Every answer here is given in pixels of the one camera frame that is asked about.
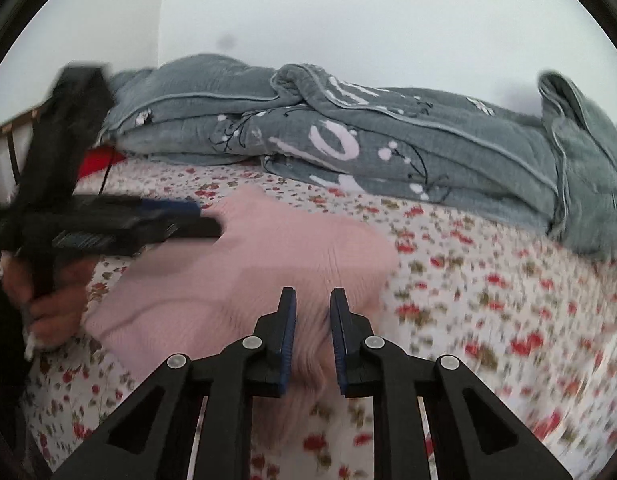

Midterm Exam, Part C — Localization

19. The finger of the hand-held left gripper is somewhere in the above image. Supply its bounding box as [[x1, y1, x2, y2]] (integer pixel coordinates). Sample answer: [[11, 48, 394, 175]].
[[138, 216, 223, 242], [131, 197, 203, 217]]

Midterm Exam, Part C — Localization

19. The grey printed quilt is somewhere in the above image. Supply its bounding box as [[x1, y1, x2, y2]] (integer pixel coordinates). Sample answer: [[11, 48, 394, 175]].
[[101, 52, 617, 264]]

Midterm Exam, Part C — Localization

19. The red pillow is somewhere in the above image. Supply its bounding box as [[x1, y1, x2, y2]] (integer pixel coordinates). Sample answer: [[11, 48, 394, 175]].
[[81, 147, 127, 181]]

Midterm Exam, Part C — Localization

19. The wooden headboard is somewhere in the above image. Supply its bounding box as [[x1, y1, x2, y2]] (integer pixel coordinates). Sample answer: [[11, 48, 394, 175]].
[[0, 105, 45, 211]]

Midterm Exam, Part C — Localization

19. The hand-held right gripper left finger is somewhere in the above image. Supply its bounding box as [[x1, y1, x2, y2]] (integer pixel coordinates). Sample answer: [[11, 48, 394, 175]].
[[51, 286, 298, 480]]

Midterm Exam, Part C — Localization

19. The person's left hand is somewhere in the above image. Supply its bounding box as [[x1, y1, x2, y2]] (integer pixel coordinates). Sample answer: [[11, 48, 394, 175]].
[[1, 260, 97, 352]]

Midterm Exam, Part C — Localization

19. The black cable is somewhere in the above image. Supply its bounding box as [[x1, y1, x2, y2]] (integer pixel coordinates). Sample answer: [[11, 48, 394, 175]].
[[98, 144, 115, 197]]

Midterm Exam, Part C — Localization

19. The floral bed sheet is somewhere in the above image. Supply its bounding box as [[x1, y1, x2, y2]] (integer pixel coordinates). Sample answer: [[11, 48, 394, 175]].
[[18, 152, 617, 480]]

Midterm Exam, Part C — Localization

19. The pink knit sweater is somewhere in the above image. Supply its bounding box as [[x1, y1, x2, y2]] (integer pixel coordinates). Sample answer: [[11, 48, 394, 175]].
[[83, 182, 400, 413]]

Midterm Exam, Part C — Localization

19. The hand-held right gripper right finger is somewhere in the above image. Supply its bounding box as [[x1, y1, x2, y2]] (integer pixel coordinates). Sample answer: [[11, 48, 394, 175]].
[[329, 287, 575, 480]]

